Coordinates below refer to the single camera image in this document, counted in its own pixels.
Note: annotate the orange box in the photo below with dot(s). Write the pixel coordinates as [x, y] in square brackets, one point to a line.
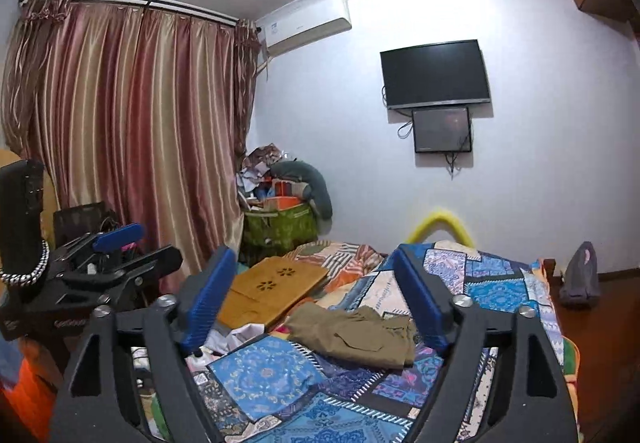
[285, 189]

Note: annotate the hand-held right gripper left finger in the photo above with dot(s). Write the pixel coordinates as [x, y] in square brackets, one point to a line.
[207, 303]

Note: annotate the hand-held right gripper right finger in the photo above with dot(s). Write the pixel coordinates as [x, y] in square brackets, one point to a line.
[422, 303]

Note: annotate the grey bag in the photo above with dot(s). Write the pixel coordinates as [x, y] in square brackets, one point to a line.
[580, 278]

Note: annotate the striped pink curtain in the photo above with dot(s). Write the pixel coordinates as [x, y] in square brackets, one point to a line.
[130, 133]

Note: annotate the person's left forearm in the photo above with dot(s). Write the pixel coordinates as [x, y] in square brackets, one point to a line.
[22, 203]

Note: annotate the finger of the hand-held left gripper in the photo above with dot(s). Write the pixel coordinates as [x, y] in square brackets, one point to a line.
[120, 235]
[150, 260]

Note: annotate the olive green pants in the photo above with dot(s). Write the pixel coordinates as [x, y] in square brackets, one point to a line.
[350, 335]

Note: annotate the black wall television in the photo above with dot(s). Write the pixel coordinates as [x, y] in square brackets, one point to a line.
[435, 73]

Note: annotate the black mesh chair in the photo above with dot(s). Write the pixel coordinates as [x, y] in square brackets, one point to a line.
[80, 223]

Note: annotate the pile of crumpled papers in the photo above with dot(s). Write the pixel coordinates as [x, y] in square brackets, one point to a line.
[260, 168]

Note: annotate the wooden lap desk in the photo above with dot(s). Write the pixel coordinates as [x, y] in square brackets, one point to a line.
[270, 293]

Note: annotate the orange red cloth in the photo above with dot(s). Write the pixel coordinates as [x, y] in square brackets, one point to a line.
[25, 393]

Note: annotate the white air conditioner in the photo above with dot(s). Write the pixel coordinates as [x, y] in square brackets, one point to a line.
[305, 25]

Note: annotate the yellow foam tube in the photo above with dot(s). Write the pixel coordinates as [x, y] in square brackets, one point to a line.
[440, 220]

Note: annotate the grey long pillow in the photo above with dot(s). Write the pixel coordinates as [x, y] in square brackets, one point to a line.
[310, 183]

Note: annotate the wooden bed post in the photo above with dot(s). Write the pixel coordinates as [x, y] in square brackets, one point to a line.
[550, 269]

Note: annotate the orange striped quilt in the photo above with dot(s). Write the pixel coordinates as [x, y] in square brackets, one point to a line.
[340, 263]

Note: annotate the white cloth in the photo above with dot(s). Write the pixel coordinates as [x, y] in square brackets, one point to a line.
[235, 338]

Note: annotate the blue patchwork blanket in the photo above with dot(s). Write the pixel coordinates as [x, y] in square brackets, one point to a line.
[310, 373]

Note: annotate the curtain rod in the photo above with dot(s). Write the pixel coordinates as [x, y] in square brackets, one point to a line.
[150, 5]

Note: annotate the green fabric bag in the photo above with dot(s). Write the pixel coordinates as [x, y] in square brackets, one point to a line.
[280, 233]

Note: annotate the small black wall monitor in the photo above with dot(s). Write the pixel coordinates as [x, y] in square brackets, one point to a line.
[442, 130]

